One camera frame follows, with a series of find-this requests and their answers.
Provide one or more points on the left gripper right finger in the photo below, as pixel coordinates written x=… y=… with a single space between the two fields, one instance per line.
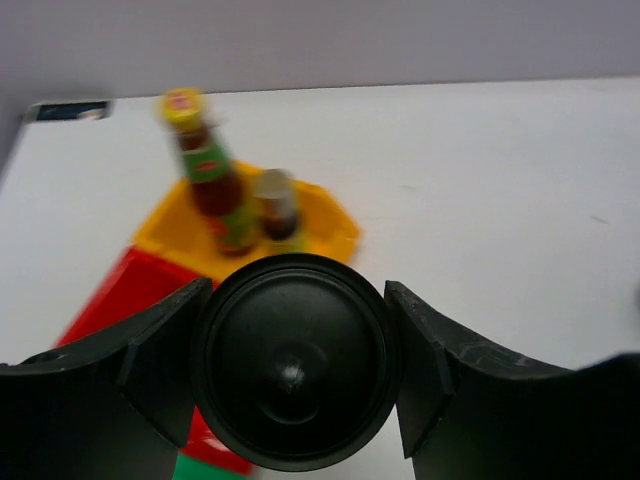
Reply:
x=469 y=408

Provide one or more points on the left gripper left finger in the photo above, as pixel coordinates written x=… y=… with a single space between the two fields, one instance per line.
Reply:
x=116 y=404

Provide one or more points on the black-cap spice shaker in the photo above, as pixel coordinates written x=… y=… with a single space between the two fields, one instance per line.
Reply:
x=295 y=362

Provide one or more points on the red chili sauce bottle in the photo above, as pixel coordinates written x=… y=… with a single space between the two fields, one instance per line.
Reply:
x=210 y=175

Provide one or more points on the small yellow-label bottle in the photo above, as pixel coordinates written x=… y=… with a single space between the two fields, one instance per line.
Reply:
x=280 y=216

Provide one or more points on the green plastic bin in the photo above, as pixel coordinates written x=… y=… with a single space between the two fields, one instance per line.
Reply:
x=188 y=468

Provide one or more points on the red plastic bin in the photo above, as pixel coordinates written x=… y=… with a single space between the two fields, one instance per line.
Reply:
x=137 y=281

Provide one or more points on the yellow plastic bin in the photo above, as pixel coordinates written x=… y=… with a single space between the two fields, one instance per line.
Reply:
x=175 y=231

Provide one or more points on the left blue table label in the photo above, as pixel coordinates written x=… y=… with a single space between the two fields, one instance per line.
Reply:
x=69 y=111

